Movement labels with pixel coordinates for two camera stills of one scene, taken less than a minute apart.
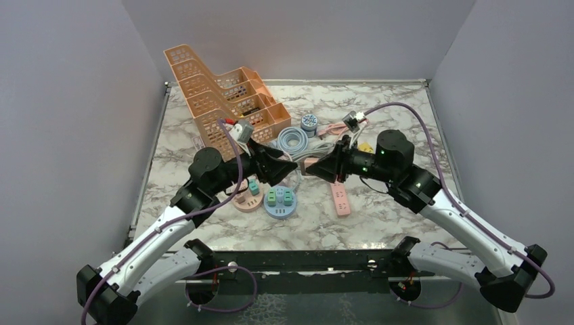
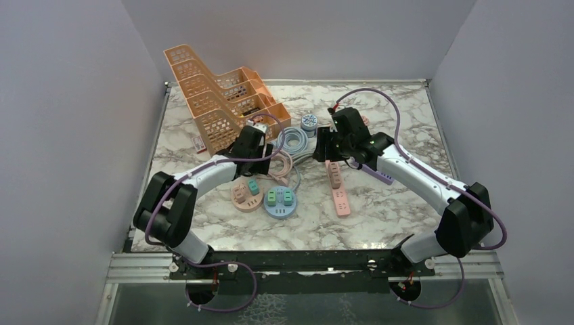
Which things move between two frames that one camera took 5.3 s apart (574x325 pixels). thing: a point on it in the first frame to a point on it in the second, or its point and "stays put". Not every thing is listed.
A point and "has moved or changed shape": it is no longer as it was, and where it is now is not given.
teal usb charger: x=288 y=197 stays put
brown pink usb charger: x=307 y=162 has moved or changed shape
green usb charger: x=271 y=198 stays put
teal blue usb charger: x=254 y=185 stays put
